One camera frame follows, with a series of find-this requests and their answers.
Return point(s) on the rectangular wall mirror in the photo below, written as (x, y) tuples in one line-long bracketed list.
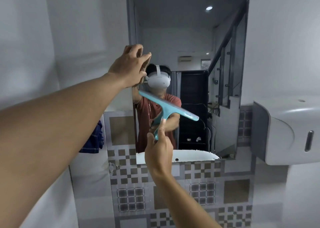
[(190, 60)]

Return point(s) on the person's left thumb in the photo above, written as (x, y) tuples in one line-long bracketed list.
[(141, 77)]

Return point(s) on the person's right thumb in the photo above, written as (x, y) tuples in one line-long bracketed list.
[(150, 139)]

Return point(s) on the clear wall hook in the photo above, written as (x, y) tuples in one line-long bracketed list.
[(113, 167)]

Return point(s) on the person's right forearm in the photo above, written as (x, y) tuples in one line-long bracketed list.
[(180, 202)]

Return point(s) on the white paper towel dispenser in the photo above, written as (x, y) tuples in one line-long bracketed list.
[(282, 132)]

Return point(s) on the person's left forearm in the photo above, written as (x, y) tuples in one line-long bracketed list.
[(57, 135)]

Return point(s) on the blue hanging cloth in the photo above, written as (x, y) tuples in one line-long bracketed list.
[(93, 140)]

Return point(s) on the person's right hand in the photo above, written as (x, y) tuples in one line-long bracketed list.
[(158, 155)]

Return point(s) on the person's left hand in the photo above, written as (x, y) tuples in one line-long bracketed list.
[(125, 65)]

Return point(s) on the teal window squeegee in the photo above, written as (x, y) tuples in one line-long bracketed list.
[(167, 107)]

